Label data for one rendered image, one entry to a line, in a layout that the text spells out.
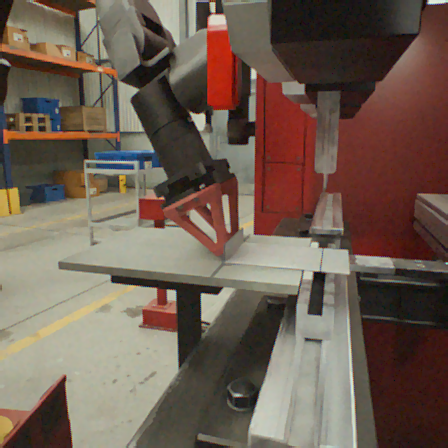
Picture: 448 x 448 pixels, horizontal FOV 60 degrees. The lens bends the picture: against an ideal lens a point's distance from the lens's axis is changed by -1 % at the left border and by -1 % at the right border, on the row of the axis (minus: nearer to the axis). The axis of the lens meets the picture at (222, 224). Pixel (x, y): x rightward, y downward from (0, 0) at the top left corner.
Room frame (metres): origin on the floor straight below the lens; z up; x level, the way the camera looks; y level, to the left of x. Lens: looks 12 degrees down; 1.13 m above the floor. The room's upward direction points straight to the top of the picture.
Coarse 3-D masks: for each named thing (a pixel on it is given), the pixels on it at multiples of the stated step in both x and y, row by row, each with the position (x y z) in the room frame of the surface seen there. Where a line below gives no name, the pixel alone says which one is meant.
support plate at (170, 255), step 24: (120, 240) 0.50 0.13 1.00; (144, 240) 0.50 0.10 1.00; (168, 240) 0.50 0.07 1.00; (192, 240) 0.50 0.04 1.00; (216, 240) 0.50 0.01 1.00; (264, 240) 0.50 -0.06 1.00; (288, 240) 0.50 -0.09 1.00; (72, 264) 0.41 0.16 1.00; (96, 264) 0.40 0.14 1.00; (120, 264) 0.40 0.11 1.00; (144, 264) 0.40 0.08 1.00; (168, 264) 0.40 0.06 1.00; (192, 264) 0.40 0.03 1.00; (216, 264) 0.40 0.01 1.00; (240, 288) 0.36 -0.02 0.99; (264, 288) 0.35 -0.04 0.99; (288, 288) 0.34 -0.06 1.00
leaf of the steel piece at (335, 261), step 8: (328, 248) 0.46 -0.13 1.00; (328, 256) 0.42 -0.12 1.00; (336, 256) 0.42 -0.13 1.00; (344, 256) 0.42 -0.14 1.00; (328, 264) 0.40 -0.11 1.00; (336, 264) 0.40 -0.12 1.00; (344, 264) 0.40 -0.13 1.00; (328, 272) 0.37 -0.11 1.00; (336, 272) 0.37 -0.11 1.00; (344, 272) 0.37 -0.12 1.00
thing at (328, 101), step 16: (320, 96) 0.38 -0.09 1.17; (336, 96) 0.37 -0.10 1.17; (320, 112) 0.38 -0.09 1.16; (336, 112) 0.37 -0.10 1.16; (320, 128) 0.38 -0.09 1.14; (336, 128) 0.37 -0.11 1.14; (320, 144) 0.38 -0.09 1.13; (336, 144) 0.37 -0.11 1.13; (320, 160) 0.38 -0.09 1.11; (336, 160) 0.37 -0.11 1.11
